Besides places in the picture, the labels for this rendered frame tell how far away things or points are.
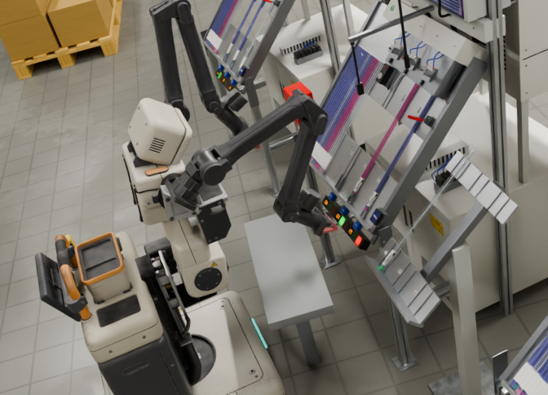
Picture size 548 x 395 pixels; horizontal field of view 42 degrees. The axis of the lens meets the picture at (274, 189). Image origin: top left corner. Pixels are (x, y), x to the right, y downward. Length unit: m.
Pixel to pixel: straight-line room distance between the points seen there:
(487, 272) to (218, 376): 1.17
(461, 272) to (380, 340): 0.86
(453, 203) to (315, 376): 0.94
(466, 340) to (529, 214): 0.63
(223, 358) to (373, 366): 0.64
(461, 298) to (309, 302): 0.53
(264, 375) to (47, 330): 1.43
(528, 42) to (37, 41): 4.78
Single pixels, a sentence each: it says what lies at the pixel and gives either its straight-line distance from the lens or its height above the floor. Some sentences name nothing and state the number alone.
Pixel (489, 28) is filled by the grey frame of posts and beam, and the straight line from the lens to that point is 2.45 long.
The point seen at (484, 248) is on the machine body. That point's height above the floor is 0.40.
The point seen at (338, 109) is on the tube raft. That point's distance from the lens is 3.00.
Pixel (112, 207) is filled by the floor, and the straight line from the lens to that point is 4.52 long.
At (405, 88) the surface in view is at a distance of 2.74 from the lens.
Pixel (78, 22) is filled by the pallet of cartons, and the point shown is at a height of 0.34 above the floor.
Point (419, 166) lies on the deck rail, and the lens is 2.58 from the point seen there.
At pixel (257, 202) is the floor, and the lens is 4.13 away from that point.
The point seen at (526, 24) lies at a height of 1.29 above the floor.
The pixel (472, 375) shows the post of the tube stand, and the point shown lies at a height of 0.17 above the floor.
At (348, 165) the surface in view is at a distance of 2.85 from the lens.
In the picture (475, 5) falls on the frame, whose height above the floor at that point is 1.44.
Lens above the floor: 2.44
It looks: 36 degrees down
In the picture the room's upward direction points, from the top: 16 degrees counter-clockwise
